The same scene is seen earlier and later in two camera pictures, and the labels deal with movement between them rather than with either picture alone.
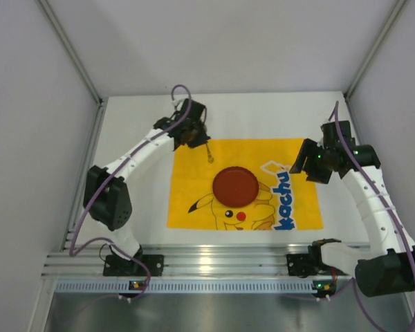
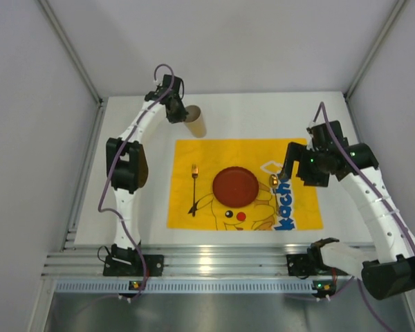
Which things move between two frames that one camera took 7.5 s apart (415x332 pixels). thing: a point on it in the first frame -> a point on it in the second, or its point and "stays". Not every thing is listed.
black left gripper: [194, 135] -> [176, 112]
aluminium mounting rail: [198, 260] stays
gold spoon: [210, 158] -> [273, 182]
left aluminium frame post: [73, 54] stays
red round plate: [235, 187] stays
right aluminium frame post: [374, 47] stays
